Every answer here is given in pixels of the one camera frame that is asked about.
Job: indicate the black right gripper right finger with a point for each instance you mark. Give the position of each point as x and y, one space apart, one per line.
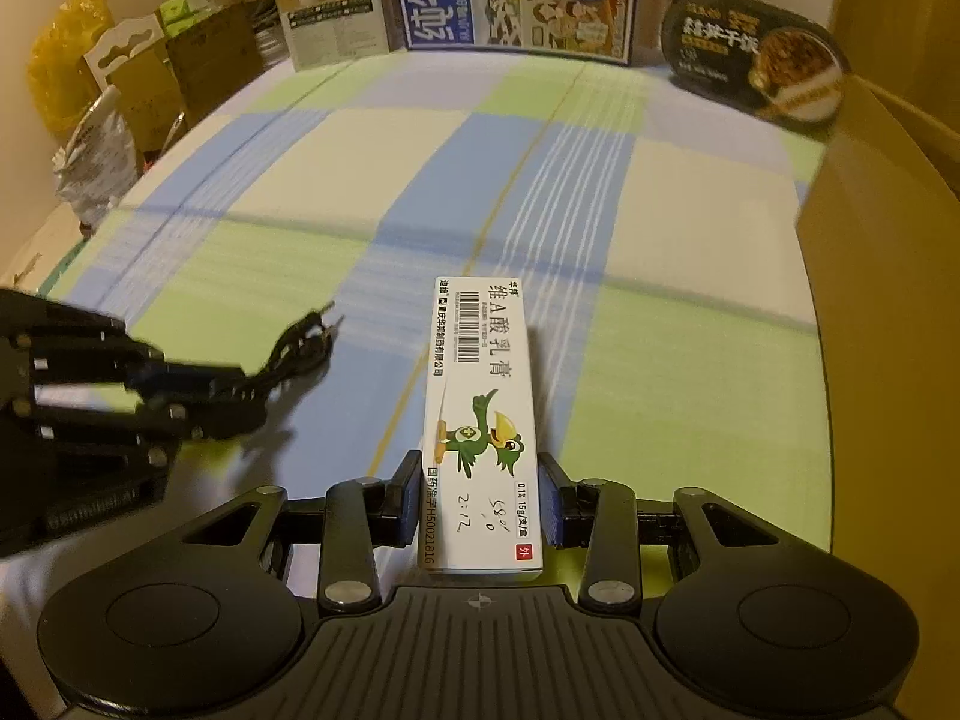
597 517

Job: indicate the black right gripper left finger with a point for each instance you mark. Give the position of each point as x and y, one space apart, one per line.
361 515

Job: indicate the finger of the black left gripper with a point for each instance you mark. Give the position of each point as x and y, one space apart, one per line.
201 420
153 376

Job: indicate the white ointment box with bird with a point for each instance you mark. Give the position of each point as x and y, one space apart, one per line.
480 511

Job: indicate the white plastic bag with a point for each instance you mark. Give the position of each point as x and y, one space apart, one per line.
99 164

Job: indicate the yellow plastic bag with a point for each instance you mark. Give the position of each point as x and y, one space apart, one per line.
61 85

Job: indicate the stacked cardboard boxes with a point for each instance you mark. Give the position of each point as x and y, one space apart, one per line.
180 64

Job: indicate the brown cardboard box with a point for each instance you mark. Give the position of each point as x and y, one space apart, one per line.
879 237

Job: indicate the white beige product box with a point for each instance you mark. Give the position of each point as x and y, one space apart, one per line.
325 32

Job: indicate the black instant rice meal box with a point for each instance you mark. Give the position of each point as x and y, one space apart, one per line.
762 60

